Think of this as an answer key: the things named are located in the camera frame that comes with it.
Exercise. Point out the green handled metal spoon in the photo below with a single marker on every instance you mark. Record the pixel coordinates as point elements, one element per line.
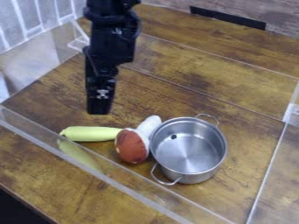
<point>89,134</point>

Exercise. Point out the clear acrylic barrier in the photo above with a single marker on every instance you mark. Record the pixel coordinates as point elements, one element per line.
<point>163,200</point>
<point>276,203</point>

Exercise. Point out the brown plush mushroom toy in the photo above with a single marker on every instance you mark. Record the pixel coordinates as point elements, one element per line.
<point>132,141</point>

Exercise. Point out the stainless steel pot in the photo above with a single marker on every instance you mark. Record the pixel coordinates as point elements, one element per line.
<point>188,148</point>

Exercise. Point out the clear acrylic front barrier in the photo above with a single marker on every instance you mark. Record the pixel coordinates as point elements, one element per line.
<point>163,200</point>

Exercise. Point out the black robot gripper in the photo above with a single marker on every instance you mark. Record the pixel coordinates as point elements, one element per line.
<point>110,48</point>

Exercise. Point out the clear acrylic right barrier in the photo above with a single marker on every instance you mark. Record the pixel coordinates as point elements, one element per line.
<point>276,203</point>

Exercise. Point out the clear acrylic corner bracket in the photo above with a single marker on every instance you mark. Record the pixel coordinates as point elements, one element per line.
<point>80,38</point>

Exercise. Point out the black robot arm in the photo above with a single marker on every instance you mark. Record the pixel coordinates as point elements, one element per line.
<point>108,10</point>

